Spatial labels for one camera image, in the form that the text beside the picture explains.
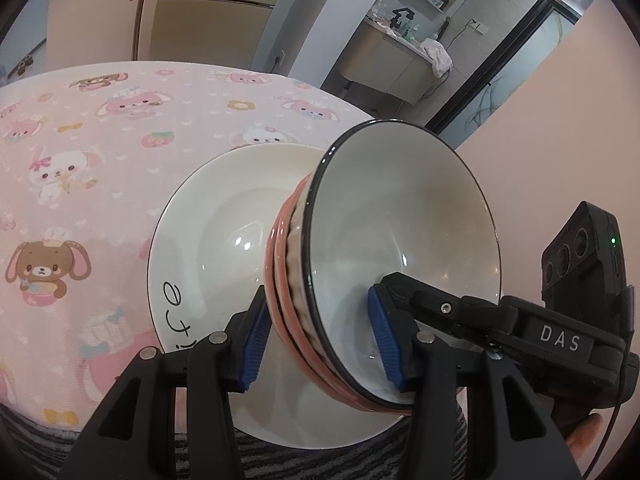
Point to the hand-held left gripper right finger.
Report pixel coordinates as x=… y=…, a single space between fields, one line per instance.
x=385 y=340

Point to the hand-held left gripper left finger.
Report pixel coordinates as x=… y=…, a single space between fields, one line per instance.
x=255 y=340

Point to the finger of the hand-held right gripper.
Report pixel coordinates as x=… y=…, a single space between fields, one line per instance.
x=445 y=310

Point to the pink carrot print bowl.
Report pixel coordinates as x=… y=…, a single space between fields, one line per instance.
x=282 y=270
x=270 y=265

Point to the white black-rimmed bowl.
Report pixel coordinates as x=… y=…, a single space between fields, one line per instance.
x=400 y=210

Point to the white cartoon print plate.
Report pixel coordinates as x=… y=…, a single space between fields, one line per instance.
x=210 y=220

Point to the person's right hand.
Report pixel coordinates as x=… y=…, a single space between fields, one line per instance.
x=587 y=435

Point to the black framed glass door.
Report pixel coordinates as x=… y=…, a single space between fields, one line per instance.
x=525 y=60

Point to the pink cartoon printed tablecloth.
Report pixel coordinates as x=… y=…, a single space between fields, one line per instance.
x=100 y=160

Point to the grey striped fuzzy cloth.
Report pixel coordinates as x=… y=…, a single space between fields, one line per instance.
x=40 y=450

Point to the white towel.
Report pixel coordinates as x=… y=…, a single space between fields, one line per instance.
x=437 y=55

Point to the beige vanity cabinet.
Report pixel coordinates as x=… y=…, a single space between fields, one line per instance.
x=380 y=60

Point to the green bottles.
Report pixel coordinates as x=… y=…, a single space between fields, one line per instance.
x=408 y=33

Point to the black hanging appliance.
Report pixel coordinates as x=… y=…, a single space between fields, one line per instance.
x=442 y=29

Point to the black faucet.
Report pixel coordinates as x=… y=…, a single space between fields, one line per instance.
x=401 y=17

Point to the beige three-door fridge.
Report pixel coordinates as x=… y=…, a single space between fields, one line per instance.
x=210 y=25

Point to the pair of shoes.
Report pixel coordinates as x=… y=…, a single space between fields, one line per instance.
x=22 y=66

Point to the low white wall socket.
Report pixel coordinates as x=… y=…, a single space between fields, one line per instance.
x=278 y=60

